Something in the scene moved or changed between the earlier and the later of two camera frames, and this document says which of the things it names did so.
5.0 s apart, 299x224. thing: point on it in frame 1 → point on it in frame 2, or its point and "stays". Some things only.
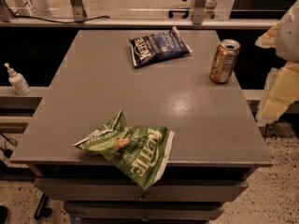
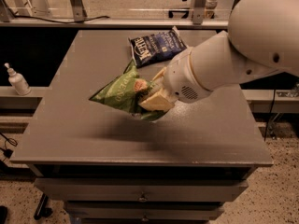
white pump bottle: [19, 81] stays
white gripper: [290, 37] → [179, 78]
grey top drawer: [120, 189] stays
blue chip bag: [156, 47] stays
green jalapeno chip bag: [140, 152] → [123, 94]
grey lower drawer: [145, 211] stays
